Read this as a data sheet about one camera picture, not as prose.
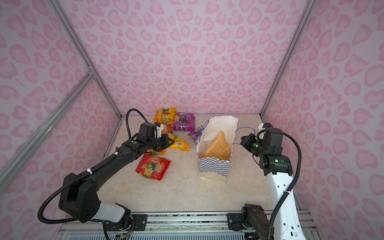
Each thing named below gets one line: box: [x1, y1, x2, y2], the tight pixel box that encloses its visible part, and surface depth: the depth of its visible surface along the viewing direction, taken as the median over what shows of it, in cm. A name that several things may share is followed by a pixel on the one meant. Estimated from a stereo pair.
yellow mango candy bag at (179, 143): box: [168, 135, 190, 152], surface depth 85 cm
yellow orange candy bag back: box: [154, 107, 178, 125], surface depth 116 cm
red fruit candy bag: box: [135, 153, 172, 181], surface depth 89 cm
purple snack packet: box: [188, 125, 203, 144], surface depth 107 cm
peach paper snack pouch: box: [203, 130, 231, 161], surface depth 92 cm
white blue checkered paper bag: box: [197, 115, 239, 184], surface depth 87 cm
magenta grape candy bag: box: [173, 112, 196, 132], surface depth 111 cm
